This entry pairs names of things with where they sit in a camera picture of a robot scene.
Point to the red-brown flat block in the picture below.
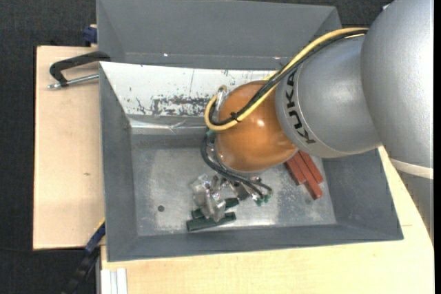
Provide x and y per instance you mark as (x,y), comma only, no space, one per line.
(293,173)
(311,167)
(314,190)

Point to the dark green flat block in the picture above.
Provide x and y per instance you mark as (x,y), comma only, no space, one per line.
(206,224)
(231,202)

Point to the pale cardboard board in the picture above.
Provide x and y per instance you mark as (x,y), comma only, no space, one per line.
(67,148)

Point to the grey metal bin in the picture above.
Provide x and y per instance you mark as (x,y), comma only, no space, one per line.
(165,168)

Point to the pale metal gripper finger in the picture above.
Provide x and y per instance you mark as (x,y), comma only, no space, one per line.
(199,190)
(217,207)

